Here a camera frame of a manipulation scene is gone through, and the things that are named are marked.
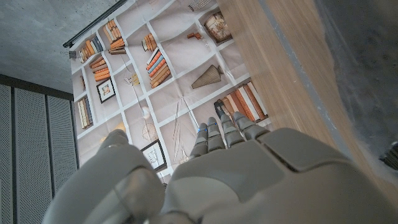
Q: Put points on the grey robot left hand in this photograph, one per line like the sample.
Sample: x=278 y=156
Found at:
x=255 y=180

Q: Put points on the printed bookshelf backdrop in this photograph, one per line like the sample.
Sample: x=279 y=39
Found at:
x=186 y=56

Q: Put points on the metal backdrop clip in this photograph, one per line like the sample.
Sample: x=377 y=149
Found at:
x=72 y=54

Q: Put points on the grey perforated panel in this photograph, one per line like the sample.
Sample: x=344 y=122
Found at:
x=31 y=155

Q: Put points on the black backdrop stand pole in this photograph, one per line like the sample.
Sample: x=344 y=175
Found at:
x=93 y=23

